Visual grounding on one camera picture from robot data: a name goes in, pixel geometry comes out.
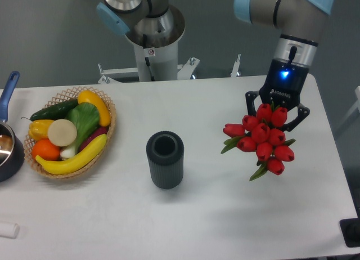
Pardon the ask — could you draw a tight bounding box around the white cylinder object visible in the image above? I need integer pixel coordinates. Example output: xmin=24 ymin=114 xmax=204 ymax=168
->
xmin=0 ymin=221 xmax=20 ymax=239

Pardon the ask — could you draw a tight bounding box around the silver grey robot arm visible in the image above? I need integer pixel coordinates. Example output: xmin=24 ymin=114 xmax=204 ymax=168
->
xmin=96 ymin=0 xmax=334 ymax=131

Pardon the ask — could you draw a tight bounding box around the yellow bell pepper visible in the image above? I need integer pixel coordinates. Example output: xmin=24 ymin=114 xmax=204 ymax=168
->
xmin=28 ymin=119 xmax=54 ymax=141

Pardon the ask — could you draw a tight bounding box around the yellow squash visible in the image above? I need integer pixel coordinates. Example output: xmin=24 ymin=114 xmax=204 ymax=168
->
xmin=78 ymin=90 xmax=111 ymax=127

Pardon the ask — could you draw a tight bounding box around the blue handled saucepan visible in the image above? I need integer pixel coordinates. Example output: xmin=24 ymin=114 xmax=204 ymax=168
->
xmin=1 ymin=71 xmax=24 ymax=182

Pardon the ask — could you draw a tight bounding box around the purple eggplant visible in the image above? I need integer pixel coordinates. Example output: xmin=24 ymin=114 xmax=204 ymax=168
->
xmin=79 ymin=127 xmax=108 ymax=151

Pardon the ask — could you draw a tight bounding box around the dark grey ribbed vase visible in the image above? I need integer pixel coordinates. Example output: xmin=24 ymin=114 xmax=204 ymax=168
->
xmin=146 ymin=131 xmax=185 ymax=189

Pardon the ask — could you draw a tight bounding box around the black device at table edge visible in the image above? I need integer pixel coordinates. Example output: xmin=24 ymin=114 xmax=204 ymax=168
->
xmin=339 ymin=218 xmax=359 ymax=248

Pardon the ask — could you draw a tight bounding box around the white frame at right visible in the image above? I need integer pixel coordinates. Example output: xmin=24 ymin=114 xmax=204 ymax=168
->
xmin=334 ymin=86 xmax=359 ymax=138

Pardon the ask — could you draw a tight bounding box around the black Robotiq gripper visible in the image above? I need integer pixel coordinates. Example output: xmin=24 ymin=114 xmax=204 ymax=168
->
xmin=245 ymin=60 xmax=310 ymax=132

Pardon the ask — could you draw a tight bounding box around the woven wicker basket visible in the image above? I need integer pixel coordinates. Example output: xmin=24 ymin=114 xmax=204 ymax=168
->
xmin=24 ymin=87 xmax=116 ymax=178

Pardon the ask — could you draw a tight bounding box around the orange fruit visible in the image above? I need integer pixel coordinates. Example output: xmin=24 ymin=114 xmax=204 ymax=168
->
xmin=31 ymin=139 xmax=60 ymax=161

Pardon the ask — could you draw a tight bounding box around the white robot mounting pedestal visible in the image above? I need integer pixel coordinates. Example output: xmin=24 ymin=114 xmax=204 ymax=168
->
xmin=98 ymin=43 xmax=241 ymax=84

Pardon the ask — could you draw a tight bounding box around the red tulip bouquet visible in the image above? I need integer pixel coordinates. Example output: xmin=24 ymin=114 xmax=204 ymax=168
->
xmin=221 ymin=103 xmax=295 ymax=181

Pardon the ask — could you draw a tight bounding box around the green cucumber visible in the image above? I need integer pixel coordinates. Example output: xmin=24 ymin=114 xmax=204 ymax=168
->
xmin=21 ymin=100 xmax=78 ymax=122

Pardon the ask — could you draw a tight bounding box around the yellow banana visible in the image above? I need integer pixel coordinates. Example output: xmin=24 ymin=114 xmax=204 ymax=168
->
xmin=35 ymin=134 xmax=107 ymax=175

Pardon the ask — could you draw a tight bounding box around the green bok choy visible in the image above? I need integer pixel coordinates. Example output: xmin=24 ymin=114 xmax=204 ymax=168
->
xmin=60 ymin=102 xmax=100 ymax=160

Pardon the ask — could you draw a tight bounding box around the beige round disc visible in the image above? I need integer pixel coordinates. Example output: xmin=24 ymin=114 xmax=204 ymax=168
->
xmin=47 ymin=119 xmax=77 ymax=147

